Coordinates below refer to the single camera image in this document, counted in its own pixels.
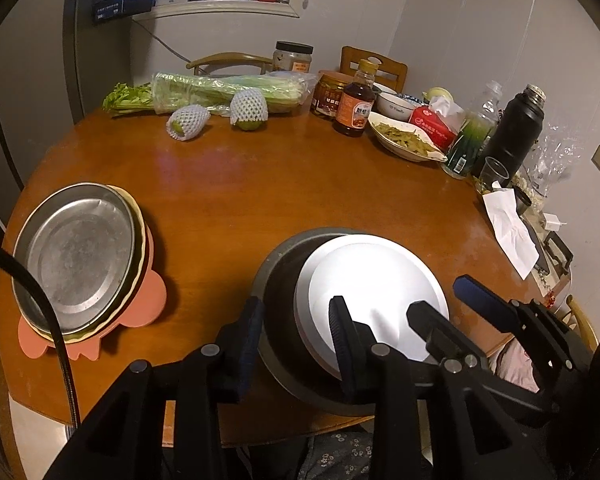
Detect small red instant noodle bowl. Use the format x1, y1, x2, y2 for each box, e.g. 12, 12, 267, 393
310, 234, 451, 361

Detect person's legs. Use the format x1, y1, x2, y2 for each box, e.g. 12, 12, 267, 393
240, 430, 381, 480

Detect white paper tissue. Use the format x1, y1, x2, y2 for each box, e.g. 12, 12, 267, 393
482, 187, 541, 281

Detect black electronic box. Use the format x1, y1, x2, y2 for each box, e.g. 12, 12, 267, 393
91, 0, 153, 25

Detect grey refrigerator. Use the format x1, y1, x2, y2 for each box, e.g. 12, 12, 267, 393
0, 0, 133, 211

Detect red tissue pack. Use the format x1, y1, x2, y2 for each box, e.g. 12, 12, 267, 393
409, 96, 466, 153

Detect white ceramic bowl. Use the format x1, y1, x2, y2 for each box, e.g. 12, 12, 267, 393
375, 91, 416, 122

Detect red-label sauce jar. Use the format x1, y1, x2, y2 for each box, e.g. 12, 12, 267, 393
310, 71, 353, 118

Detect white dish of vegetables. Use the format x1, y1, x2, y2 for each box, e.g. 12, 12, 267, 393
367, 112, 448, 163

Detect brown sauce bottle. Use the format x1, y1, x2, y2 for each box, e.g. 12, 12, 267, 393
332, 59, 378, 138

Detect pink quilted cloth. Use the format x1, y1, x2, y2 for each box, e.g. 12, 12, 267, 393
495, 340, 541, 393

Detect stainless steel plate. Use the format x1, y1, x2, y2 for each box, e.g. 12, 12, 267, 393
11, 182, 137, 336

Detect clear plastic wrap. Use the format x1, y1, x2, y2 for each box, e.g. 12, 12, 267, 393
530, 125, 581, 196

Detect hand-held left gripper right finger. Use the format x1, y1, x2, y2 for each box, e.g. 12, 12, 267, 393
328, 295, 556, 480

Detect cream shell-shaped plate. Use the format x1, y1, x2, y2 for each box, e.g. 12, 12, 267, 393
30, 185, 148, 346

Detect green fruit in foam net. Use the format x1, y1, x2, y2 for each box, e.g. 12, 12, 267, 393
166, 105, 212, 142
229, 89, 270, 132

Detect clear jar with black lid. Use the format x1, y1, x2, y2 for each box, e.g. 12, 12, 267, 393
272, 41, 315, 73

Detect curved-back wooden chair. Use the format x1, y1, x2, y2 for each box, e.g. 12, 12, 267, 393
186, 51, 276, 77

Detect small dark cup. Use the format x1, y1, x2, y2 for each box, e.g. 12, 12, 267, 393
512, 186, 533, 216

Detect celery bunch in plastic bag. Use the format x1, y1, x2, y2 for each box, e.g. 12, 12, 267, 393
102, 71, 316, 117

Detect clear glass cup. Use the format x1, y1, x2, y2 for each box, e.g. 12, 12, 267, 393
477, 156, 511, 193

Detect pink plastic plate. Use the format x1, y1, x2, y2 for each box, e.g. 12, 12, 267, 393
17, 227, 168, 361

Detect slatted wooden chair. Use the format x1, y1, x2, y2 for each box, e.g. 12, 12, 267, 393
340, 46, 409, 92

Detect black power cable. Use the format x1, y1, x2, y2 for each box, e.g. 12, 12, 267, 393
132, 19, 191, 63

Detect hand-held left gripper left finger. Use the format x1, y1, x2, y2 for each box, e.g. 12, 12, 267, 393
45, 296, 265, 480

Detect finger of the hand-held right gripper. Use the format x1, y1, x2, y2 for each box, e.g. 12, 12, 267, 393
453, 274, 526, 335
406, 300, 561, 421

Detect plastic bottle with green drink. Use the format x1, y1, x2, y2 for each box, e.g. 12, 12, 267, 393
441, 80, 504, 181

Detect stainless steel bowl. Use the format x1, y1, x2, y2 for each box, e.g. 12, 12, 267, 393
252, 227, 451, 417

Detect black thermos flask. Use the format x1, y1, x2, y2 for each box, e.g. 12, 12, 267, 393
477, 85, 547, 181

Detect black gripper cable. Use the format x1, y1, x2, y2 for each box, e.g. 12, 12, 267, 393
0, 232, 83, 433

